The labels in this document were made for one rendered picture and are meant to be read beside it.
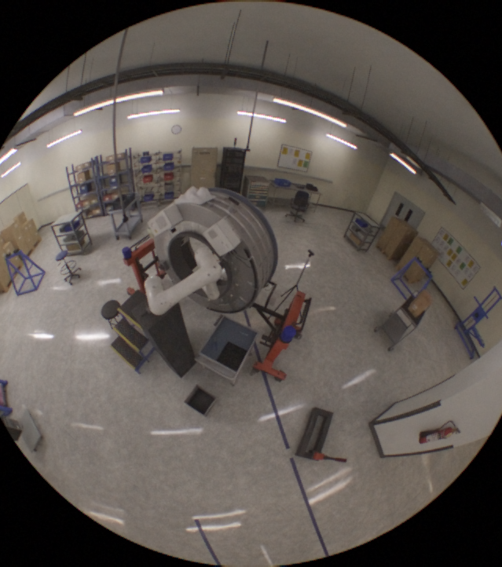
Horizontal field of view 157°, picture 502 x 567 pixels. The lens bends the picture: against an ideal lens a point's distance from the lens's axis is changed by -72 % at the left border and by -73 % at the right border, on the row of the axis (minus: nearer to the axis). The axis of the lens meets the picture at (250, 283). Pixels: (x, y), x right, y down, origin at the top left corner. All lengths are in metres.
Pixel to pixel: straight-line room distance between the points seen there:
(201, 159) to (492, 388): 7.33
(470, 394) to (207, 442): 2.89
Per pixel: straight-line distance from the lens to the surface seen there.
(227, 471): 2.56
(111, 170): 6.67
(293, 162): 7.55
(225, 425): 2.47
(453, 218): 9.16
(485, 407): 2.43
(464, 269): 8.94
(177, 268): 2.28
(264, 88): 4.47
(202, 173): 6.23
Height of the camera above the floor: 2.47
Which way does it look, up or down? 46 degrees down
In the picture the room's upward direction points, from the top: 12 degrees clockwise
